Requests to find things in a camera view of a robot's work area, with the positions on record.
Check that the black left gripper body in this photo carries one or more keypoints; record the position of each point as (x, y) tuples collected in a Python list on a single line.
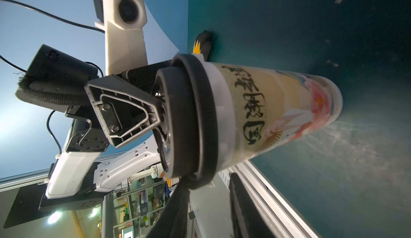
[(86, 133)]

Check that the printed paper milk tea cup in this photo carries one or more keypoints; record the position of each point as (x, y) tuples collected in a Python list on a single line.
[(259, 109)]

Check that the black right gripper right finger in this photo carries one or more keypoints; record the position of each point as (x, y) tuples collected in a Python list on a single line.
[(246, 219)]

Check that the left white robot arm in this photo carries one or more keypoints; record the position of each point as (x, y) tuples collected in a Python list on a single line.
[(76, 180)]

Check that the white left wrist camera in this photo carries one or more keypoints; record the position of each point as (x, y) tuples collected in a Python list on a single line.
[(122, 22)]

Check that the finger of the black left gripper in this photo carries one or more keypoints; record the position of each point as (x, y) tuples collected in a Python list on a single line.
[(124, 111)]

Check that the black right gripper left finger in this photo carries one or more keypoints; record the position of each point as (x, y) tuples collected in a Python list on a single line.
[(173, 221)]

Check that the black plastic cup lid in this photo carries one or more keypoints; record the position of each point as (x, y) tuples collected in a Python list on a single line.
[(187, 137)]

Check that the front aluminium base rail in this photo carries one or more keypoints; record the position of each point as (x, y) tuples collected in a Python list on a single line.
[(209, 214)]

